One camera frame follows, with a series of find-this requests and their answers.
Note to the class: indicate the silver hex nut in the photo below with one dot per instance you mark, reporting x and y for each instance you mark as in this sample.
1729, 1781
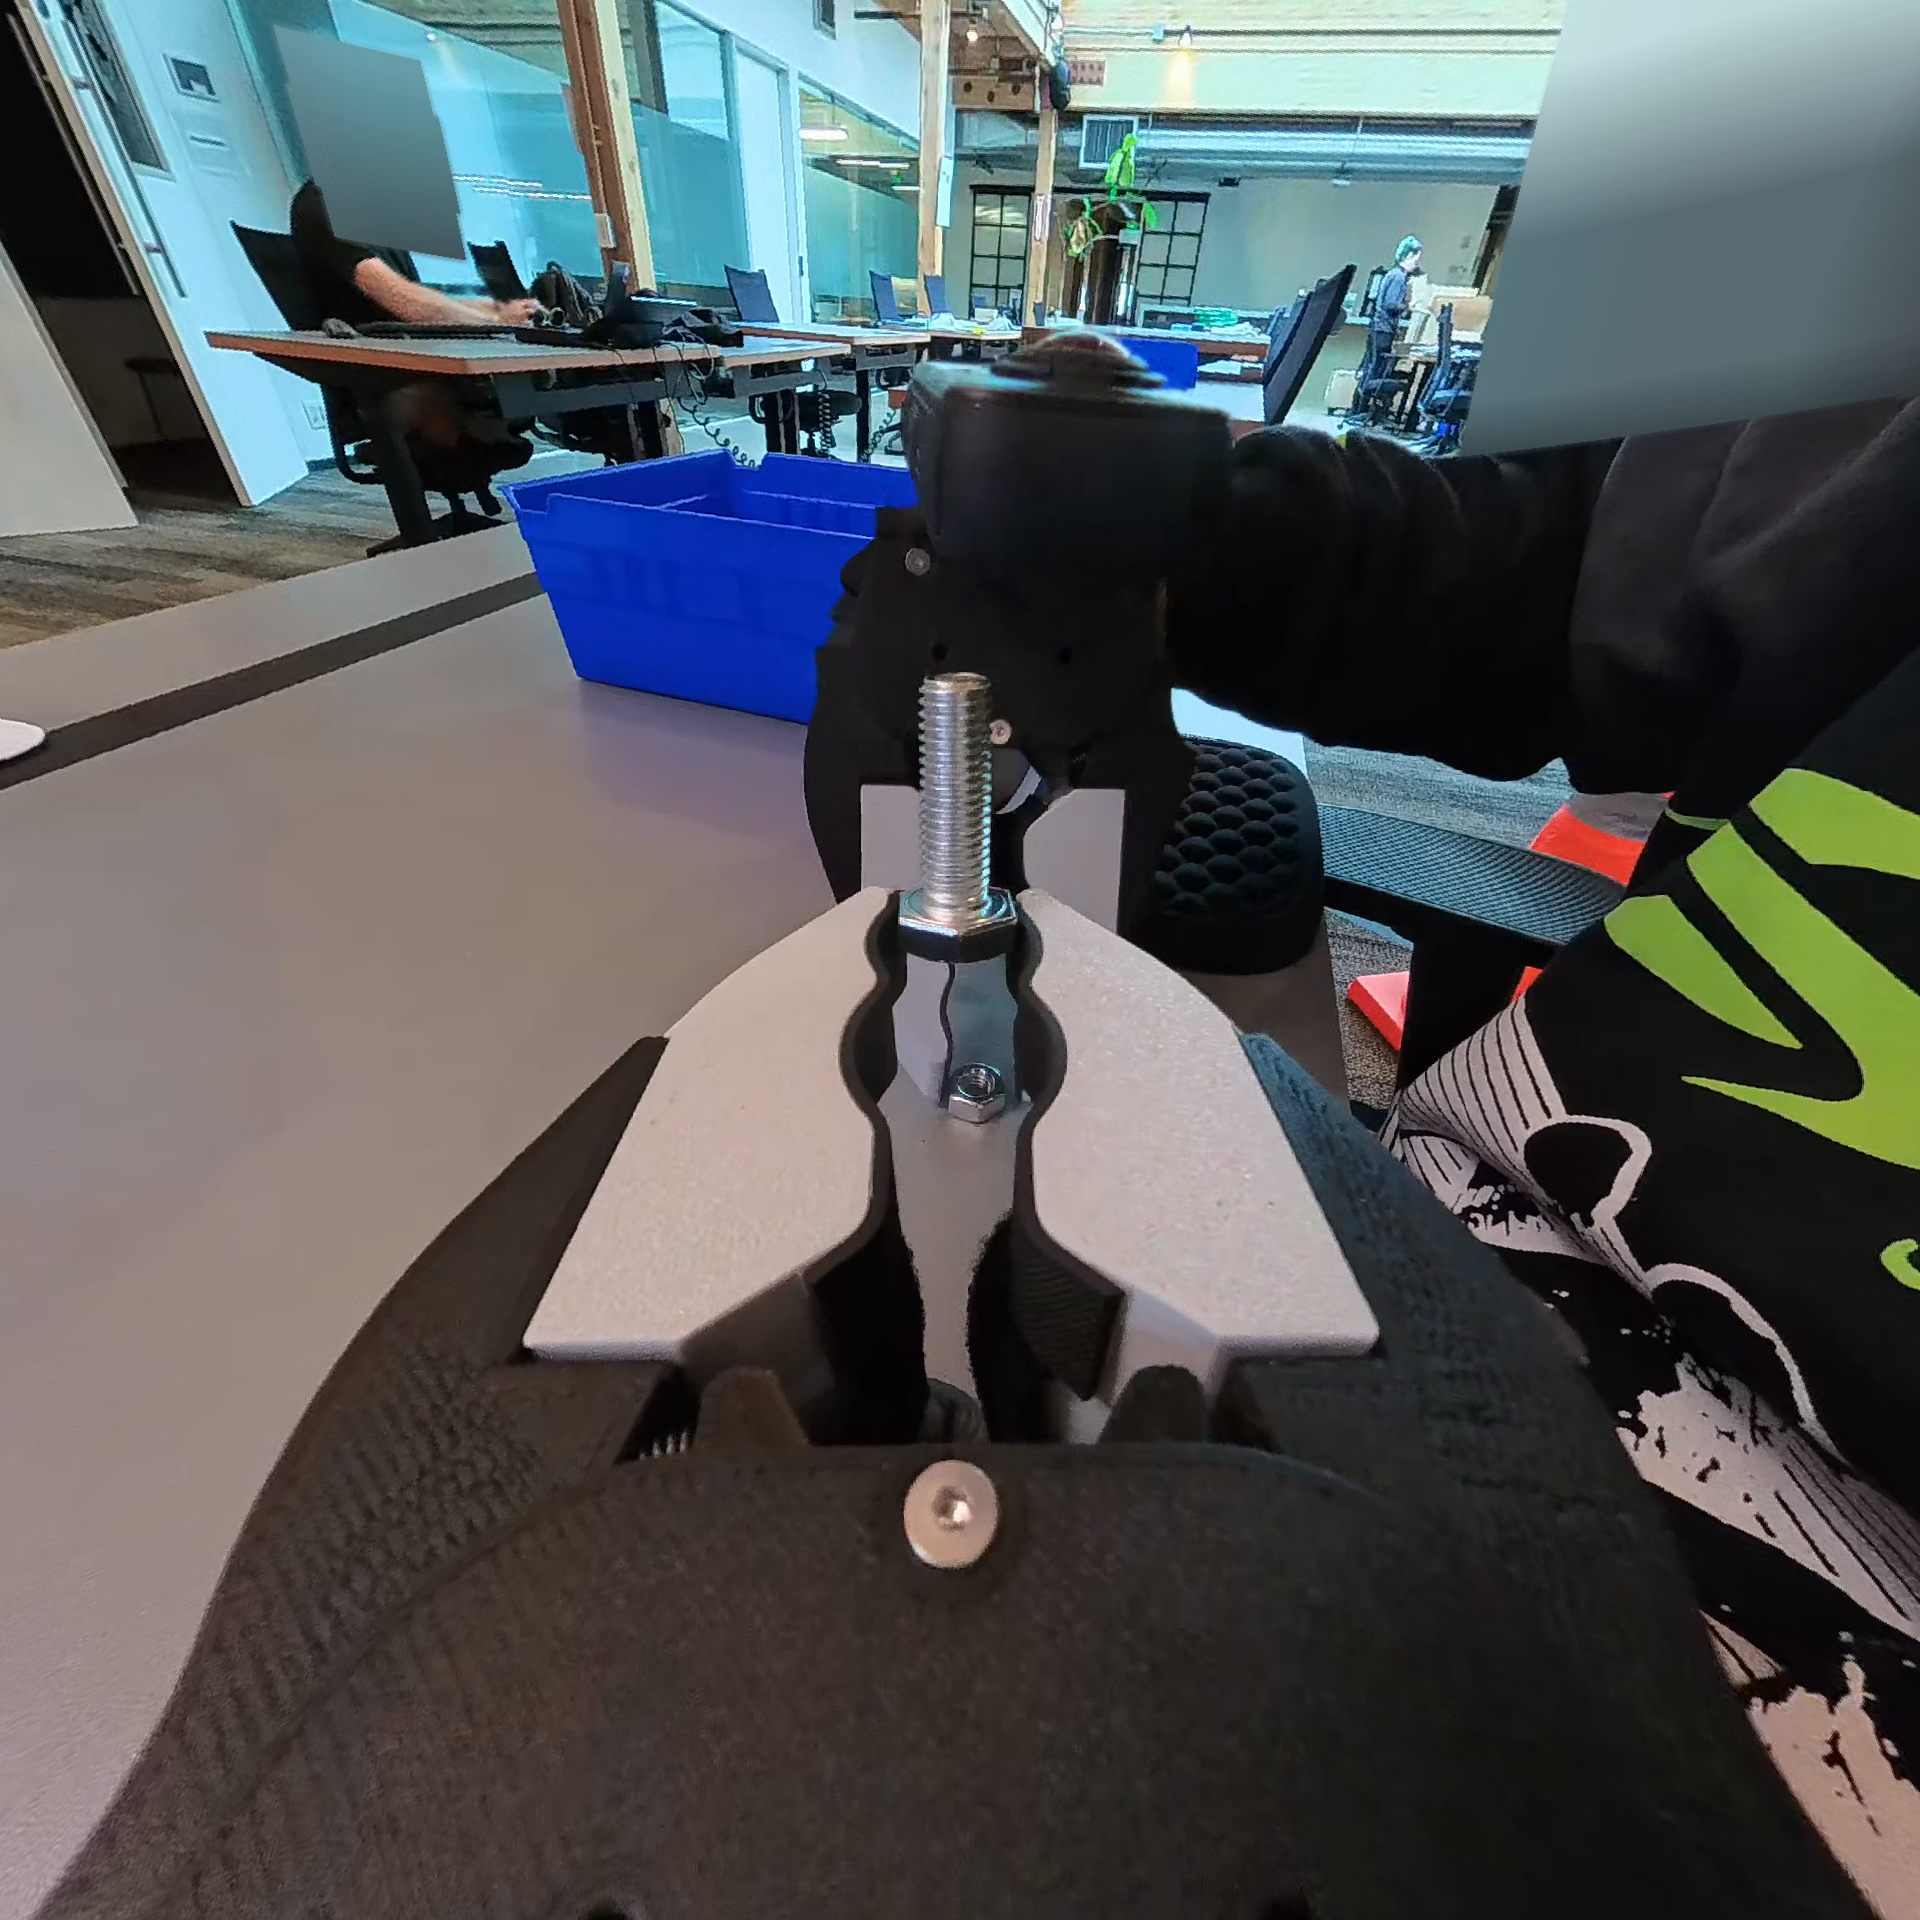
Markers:
978, 1091

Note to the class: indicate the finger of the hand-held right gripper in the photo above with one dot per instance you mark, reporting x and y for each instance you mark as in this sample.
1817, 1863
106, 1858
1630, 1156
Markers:
1074, 857
886, 840

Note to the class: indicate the white sign stand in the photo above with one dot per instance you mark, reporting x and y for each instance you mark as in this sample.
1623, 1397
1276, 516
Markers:
16, 738

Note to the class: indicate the blue plastic bin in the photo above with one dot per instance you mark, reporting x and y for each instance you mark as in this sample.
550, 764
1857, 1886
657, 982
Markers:
1164, 360
660, 587

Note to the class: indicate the green plant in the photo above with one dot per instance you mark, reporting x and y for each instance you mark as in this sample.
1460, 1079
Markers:
1111, 196

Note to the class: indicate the wooden office desk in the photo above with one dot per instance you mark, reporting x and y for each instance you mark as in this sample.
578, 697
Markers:
511, 352

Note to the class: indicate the person's right forearm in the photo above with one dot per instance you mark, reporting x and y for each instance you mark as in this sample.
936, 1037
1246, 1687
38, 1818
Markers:
1500, 571

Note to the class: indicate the wooden pillar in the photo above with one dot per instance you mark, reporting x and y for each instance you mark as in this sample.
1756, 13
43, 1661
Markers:
607, 136

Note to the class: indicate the small red object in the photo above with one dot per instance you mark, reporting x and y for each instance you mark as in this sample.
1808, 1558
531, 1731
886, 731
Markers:
1576, 846

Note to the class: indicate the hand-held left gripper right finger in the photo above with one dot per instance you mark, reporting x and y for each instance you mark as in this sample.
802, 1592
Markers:
1170, 1171

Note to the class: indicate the black round cushion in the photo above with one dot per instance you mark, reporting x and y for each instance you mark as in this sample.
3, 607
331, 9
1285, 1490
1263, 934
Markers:
1231, 857

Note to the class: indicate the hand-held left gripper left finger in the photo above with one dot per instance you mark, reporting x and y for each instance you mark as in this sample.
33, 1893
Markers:
737, 1171

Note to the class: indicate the black printed shirt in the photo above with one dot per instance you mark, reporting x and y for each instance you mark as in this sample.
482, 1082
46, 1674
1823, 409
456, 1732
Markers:
1770, 1261

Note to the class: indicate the silver hex bolt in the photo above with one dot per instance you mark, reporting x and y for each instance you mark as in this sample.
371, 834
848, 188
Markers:
954, 796

